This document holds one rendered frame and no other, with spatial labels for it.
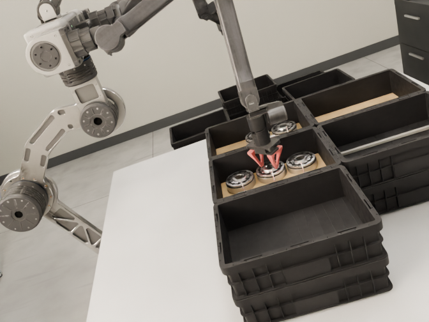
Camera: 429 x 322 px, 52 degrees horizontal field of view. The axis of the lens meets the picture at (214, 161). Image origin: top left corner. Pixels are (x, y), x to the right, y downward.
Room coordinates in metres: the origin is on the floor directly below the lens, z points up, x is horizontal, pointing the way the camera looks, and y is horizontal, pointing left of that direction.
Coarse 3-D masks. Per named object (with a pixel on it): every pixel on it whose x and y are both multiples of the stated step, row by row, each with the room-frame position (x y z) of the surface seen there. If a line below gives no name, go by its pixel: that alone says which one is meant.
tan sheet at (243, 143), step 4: (296, 124) 1.67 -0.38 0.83; (244, 140) 1.70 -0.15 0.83; (232, 144) 1.70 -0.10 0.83; (236, 144) 1.68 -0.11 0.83; (240, 144) 1.67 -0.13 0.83; (244, 144) 1.66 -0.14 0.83; (220, 148) 1.70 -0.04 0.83; (224, 148) 1.69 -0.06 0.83; (228, 148) 1.68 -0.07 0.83; (232, 148) 1.66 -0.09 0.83; (236, 148) 1.65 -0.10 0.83; (216, 152) 1.68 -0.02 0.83; (220, 152) 1.67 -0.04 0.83; (224, 152) 1.65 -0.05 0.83
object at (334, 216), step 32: (288, 192) 1.10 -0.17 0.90; (320, 192) 1.09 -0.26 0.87; (352, 192) 0.98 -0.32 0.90; (224, 224) 1.10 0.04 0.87; (256, 224) 1.10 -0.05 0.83; (288, 224) 1.05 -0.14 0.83; (320, 224) 0.99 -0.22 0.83; (352, 224) 0.95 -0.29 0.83; (320, 256) 0.82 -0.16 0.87; (352, 256) 0.81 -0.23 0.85; (384, 256) 0.80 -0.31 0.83; (256, 288) 0.84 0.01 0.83
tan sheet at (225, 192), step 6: (318, 156) 1.36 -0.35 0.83; (318, 162) 1.32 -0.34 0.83; (318, 168) 1.28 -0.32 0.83; (288, 174) 1.31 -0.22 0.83; (294, 174) 1.29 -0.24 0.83; (258, 180) 1.34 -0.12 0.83; (222, 186) 1.39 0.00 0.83; (258, 186) 1.30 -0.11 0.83; (222, 192) 1.35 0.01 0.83; (228, 192) 1.33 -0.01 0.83
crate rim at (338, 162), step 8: (312, 128) 1.38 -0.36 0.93; (288, 136) 1.39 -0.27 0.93; (320, 136) 1.30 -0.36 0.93; (328, 144) 1.23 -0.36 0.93; (232, 152) 1.42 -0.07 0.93; (240, 152) 1.41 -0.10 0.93; (328, 152) 1.19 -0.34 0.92; (336, 160) 1.12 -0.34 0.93; (320, 168) 1.11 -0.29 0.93; (296, 176) 1.11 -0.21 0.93; (272, 184) 1.12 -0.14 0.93; (240, 192) 1.14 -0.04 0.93; (248, 192) 1.12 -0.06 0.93; (216, 200) 1.14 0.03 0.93
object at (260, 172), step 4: (264, 164) 1.38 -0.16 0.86; (280, 164) 1.34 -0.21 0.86; (260, 168) 1.36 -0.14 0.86; (280, 168) 1.31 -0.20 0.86; (260, 172) 1.34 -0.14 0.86; (264, 172) 1.32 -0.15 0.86; (268, 172) 1.31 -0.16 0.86; (276, 172) 1.29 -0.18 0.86; (260, 176) 1.31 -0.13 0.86; (264, 176) 1.30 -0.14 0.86; (268, 176) 1.30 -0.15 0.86
